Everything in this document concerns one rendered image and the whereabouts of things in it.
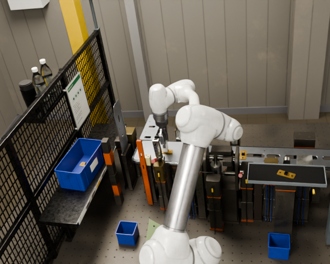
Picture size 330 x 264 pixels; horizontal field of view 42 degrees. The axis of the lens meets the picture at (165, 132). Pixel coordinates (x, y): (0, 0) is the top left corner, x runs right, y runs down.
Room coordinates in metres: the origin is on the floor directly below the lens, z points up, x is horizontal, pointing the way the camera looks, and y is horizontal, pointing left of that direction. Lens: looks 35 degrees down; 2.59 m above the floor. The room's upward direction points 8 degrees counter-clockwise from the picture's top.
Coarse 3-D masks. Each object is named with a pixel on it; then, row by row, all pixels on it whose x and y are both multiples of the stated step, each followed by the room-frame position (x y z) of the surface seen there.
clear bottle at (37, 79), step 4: (32, 68) 2.16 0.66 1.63; (36, 68) 2.15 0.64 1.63; (36, 72) 2.15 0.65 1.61; (32, 76) 2.15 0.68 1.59; (36, 76) 2.14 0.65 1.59; (40, 76) 2.15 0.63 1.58; (32, 80) 2.14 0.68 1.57; (36, 80) 2.13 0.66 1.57; (40, 80) 2.14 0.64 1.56; (44, 80) 2.16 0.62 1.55; (36, 84) 2.13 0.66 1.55; (40, 84) 2.13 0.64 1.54; (44, 84) 2.14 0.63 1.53; (36, 88) 2.13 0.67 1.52; (40, 88) 2.13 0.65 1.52; (44, 88) 2.14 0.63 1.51; (36, 92) 2.14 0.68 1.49; (40, 92) 2.13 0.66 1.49; (48, 96) 2.15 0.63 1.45; (44, 100) 2.13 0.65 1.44
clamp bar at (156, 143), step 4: (156, 136) 1.94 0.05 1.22; (152, 140) 1.91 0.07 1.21; (156, 140) 1.90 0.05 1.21; (156, 144) 1.89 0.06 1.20; (156, 148) 1.91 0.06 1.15; (160, 148) 1.92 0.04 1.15; (156, 152) 1.92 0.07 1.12; (160, 152) 1.91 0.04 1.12; (156, 156) 1.92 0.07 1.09; (160, 156) 1.91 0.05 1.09
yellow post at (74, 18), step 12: (60, 0) 2.67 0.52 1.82; (72, 0) 2.65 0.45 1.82; (72, 12) 2.65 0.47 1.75; (72, 24) 2.66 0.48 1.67; (84, 24) 2.72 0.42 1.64; (72, 36) 2.67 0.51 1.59; (84, 36) 2.68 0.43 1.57; (72, 48) 2.67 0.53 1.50; (84, 72) 2.66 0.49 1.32; (96, 84) 2.69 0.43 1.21
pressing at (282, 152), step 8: (144, 144) 2.18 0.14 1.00; (152, 144) 2.17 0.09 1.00; (160, 144) 2.15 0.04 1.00; (168, 144) 2.14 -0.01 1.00; (176, 144) 2.13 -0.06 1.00; (136, 152) 2.10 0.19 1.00; (144, 152) 2.09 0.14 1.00; (152, 152) 2.08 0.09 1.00; (176, 152) 2.04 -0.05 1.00; (248, 152) 1.95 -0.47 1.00; (256, 152) 1.93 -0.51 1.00; (264, 152) 1.92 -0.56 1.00; (272, 152) 1.91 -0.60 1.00; (280, 152) 1.90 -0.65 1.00; (288, 152) 1.89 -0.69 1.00; (296, 152) 1.88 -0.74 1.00; (304, 152) 1.87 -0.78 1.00; (312, 152) 1.86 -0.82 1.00; (320, 152) 1.85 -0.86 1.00; (328, 152) 1.84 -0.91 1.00; (136, 160) 2.02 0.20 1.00; (168, 160) 1.98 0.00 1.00; (176, 160) 1.97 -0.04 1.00; (240, 160) 1.88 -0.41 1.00; (248, 160) 1.87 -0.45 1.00; (256, 160) 1.86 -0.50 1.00; (280, 160) 1.83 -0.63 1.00; (320, 160) 1.79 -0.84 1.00; (328, 160) 1.78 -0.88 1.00; (328, 168) 1.71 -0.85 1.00
